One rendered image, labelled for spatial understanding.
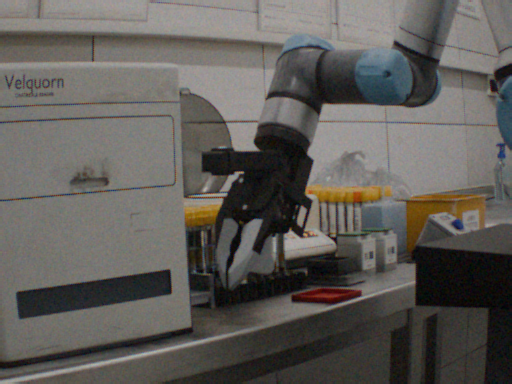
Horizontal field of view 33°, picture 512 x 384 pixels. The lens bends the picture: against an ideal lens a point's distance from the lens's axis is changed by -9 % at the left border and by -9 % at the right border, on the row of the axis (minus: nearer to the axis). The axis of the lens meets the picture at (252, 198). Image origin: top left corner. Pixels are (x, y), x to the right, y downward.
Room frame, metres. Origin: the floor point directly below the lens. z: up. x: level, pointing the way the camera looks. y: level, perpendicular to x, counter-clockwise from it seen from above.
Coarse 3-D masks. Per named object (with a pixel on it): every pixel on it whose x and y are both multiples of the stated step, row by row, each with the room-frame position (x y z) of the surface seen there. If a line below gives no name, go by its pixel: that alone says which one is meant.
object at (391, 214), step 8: (368, 208) 1.54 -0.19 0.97; (376, 208) 1.53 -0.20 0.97; (384, 208) 1.54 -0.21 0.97; (392, 208) 1.56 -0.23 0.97; (400, 208) 1.59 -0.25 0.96; (368, 216) 1.54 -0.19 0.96; (376, 216) 1.53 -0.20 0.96; (384, 216) 1.53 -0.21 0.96; (392, 216) 1.56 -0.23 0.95; (400, 216) 1.59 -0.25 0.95; (368, 224) 1.54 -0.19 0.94; (376, 224) 1.53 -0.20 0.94; (384, 224) 1.53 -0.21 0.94; (392, 224) 1.56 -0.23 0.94; (400, 224) 1.59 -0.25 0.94; (400, 232) 1.59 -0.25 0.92; (400, 240) 1.59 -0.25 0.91; (400, 248) 1.59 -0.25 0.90; (400, 256) 1.57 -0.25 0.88; (408, 256) 1.58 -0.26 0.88
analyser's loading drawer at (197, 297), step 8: (192, 280) 1.09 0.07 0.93; (200, 280) 1.09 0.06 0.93; (208, 280) 1.08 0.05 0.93; (192, 288) 1.09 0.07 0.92; (200, 288) 1.09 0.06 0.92; (208, 288) 1.08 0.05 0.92; (192, 296) 1.05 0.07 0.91; (200, 296) 1.06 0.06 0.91; (208, 296) 1.07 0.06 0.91; (192, 304) 1.06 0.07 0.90; (200, 304) 1.09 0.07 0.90; (208, 304) 1.08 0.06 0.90
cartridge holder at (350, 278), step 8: (344, 256) 1.39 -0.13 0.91; (312, 264) 1.37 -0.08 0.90; (320, 264) 1.36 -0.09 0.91; (328, 264) 1.35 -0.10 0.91; (336, 264) 1.35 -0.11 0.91; (344, 264) 1.36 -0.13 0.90; (352, 264) 1.37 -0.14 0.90; (312, 272) 1.37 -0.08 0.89; (320, 272) 1.36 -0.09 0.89; (328, 272) 1.36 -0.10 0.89; (336, 272) 1.35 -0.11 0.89; (344, 272) 1.36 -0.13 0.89; (352, 272) 1.37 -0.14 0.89; (360, 272) 1.37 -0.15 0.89; (312, 280) 1.37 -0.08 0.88; (320, 280) 1.36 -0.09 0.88; (328, 280) 1.35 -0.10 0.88; (336, 280) 1.34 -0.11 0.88; (344, 280) 1.34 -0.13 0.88; (352, 280) 1.34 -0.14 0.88; (360, 280) 1.36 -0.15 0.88
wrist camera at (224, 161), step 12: (204, 156) 1.14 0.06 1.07; (216, 156) 1.13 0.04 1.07; (228, 156) 1.13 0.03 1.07; (240, 156) 1.14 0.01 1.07; (252, 156) 1.16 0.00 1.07; (264, 156) 1.17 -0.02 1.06; (276, 156) 1.19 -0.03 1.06; (204, 168) 1.14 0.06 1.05; (216, 168) 1.13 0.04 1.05; (228, 168) 1.13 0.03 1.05; (240, 168) 1.14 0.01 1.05; (252, 168) 1.16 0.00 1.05; (264, 168) 1.17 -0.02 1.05; (276, 168) 1.19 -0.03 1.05
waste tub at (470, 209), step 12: (408, 204) 1.67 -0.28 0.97; (420, 204) 1.65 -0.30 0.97; (432, 204) 1.63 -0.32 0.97; (444, 204) 1.61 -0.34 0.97; (456, 204) 1.60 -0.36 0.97; (468, 204) 1.64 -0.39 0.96; (480, 204) 1.68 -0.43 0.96; (408, 216) 1.67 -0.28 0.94; (420, 216) 1.65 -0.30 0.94; (456, 216) 1.60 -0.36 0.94; (468, 216) 1.64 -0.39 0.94; (480, 216) 1.68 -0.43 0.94; (408, 228) 1.67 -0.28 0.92; (420, 228) 1.65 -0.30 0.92; (480, 228) 1.67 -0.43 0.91; (408, 240) 1.67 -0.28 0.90; (408, 252) 1.67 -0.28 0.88
